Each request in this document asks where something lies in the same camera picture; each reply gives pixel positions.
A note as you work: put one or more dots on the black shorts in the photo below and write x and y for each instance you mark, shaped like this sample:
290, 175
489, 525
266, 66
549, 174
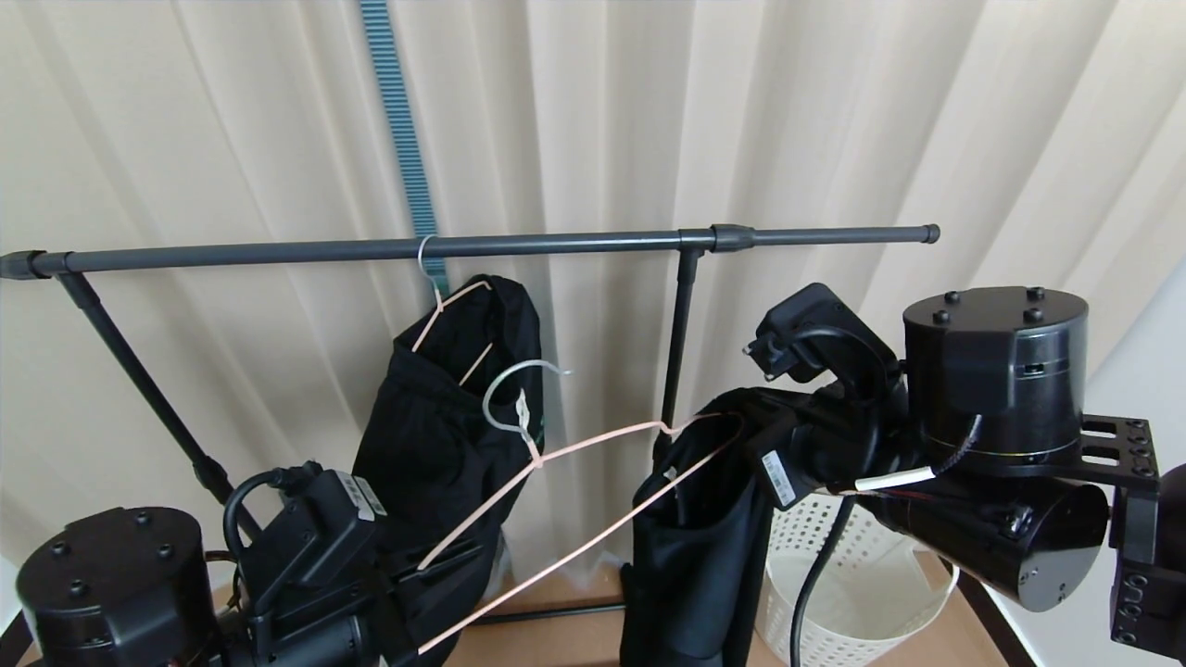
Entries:
426, 445

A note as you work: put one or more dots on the pink clothes hanger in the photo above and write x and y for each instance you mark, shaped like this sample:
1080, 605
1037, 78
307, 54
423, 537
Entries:
593, 445
435, 301

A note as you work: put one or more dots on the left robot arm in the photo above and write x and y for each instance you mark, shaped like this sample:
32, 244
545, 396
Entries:
111, 584

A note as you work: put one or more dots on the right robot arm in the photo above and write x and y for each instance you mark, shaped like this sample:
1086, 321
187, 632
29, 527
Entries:
991, 371

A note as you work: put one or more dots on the white laundry basket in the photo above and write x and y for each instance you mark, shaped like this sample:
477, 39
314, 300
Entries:
871, 593

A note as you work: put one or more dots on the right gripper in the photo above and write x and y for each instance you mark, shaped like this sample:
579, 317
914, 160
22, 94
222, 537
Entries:
1001, 537

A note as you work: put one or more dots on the window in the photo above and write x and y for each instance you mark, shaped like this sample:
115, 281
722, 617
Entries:
394, 93

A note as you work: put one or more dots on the black clothes rack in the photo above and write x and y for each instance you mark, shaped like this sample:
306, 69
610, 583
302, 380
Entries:
278, 250

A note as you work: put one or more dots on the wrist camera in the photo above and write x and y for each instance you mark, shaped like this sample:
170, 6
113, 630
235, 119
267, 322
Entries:
315, 528
806, 324

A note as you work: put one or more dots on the black garment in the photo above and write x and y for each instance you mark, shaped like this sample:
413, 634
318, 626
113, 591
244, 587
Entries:
695, 574

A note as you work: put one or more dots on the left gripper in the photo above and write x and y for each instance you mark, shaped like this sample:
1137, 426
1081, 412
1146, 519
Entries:
315, 639

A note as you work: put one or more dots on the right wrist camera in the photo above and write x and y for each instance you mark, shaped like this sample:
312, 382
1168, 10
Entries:
806, 324

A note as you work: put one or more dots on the beige curtain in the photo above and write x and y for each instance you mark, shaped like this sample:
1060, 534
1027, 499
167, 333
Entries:
185, 111
741, 111

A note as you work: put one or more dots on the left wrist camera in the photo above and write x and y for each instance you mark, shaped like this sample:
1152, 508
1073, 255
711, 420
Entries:
315, 528

